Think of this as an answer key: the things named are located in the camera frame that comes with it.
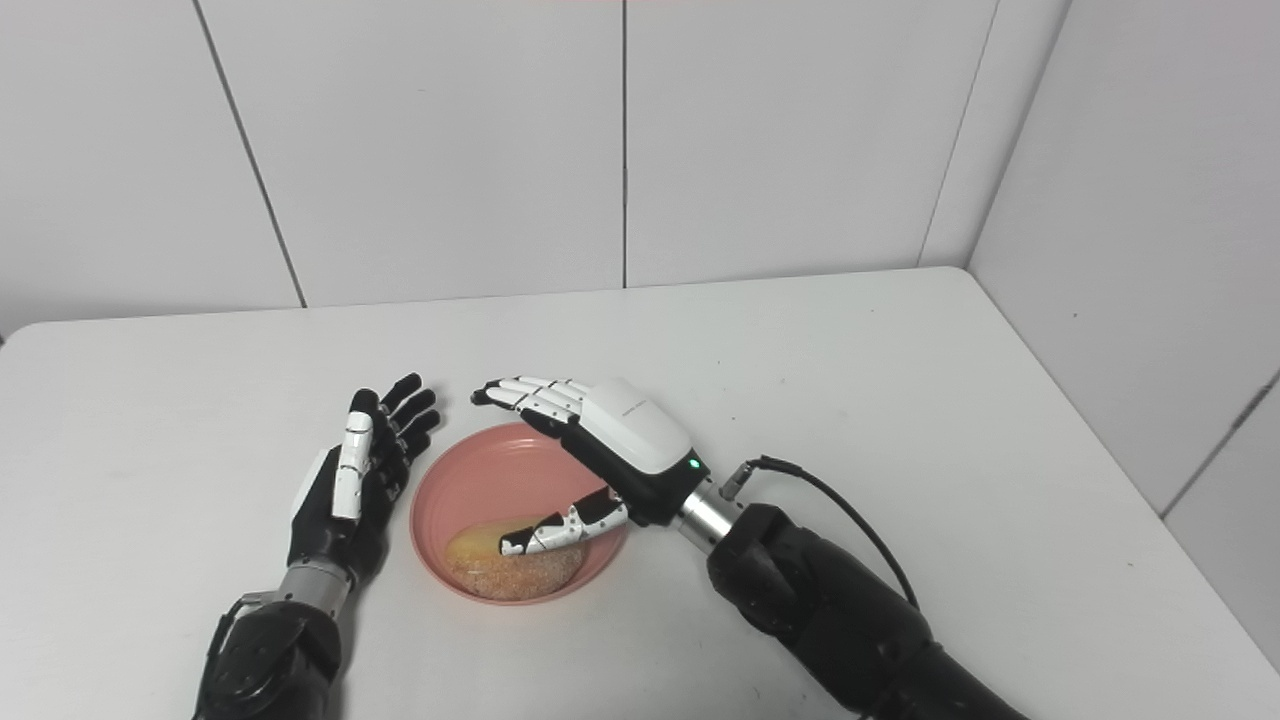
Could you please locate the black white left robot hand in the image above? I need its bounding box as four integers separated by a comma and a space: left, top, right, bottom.
288, 373, 443, 591

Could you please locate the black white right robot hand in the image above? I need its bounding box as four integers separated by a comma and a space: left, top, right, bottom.
470, 376, 713, 557

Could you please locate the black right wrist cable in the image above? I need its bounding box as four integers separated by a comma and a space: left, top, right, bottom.
720, 456, 921, 611

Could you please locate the golden bread roll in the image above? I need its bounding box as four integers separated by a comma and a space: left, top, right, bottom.
445, 520, 586, 602

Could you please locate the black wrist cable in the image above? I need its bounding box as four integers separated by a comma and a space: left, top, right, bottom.
720, 456, 921, 611
195, 592, 276, 701

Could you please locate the pink round plate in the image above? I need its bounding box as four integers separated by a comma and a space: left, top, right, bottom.
409, 422, 631, 606

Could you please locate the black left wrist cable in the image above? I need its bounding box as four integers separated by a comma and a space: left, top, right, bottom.
195, 592, 276, 701

